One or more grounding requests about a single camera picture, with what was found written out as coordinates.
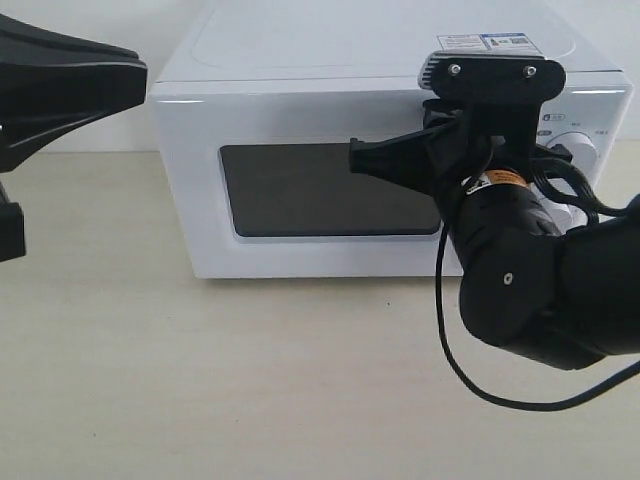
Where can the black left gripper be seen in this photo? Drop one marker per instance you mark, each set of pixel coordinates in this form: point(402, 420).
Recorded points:
point(40, 104)

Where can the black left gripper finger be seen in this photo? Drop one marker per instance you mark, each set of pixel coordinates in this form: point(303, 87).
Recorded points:
point(26, 44)

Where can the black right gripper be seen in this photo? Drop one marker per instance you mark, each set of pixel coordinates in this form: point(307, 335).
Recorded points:
point(475, 161)

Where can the white microwave door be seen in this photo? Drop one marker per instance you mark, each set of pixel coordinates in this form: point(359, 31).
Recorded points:
point(262, 185)

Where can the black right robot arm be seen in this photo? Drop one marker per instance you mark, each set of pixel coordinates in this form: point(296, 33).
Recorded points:
point(550, 273)

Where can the white Midea microwave oven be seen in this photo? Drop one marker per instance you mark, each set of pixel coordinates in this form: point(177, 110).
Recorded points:
point(346, 46)

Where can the blue white label sticker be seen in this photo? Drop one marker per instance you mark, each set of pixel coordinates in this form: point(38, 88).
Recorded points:
point(487, 42)

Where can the upper white power knob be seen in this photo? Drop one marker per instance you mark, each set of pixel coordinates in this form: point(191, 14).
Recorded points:
point(585, 155)

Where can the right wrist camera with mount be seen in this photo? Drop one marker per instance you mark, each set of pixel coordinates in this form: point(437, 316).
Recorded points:
point(500, 94)

